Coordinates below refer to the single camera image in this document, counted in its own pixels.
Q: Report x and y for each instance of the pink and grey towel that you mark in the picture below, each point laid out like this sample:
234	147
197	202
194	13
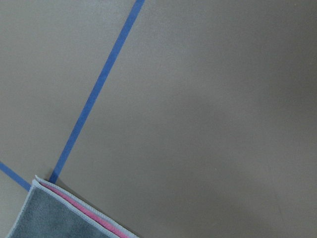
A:
50	211

